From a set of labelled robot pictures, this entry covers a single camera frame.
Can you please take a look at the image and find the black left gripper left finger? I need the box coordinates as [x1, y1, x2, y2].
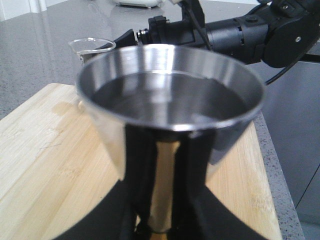
[55, 181, 136, 240]

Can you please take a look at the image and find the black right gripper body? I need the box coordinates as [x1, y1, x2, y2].
[136, 15, 209, 49]

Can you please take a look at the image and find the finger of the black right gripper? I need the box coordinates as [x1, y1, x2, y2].
[96, 28, 137, 51]

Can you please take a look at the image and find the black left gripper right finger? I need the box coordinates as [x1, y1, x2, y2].
[169, 187, 265, 240]

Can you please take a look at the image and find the clear glass beaker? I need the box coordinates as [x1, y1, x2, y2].
[68, 37, 117, 65]

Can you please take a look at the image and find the steel double jigger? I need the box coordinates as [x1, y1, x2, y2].
[75, 44, 266, 239]

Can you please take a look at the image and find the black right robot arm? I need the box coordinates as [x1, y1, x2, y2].
[115, 0, 320, 68]

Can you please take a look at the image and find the white appliance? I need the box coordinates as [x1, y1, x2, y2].
[113, 0, 165, 9]

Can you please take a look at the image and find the wooden cutting board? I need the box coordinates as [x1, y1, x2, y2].
[0, 83, 282, 240]

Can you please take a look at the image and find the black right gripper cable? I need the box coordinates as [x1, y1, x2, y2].
[264, 37, 320, 86]

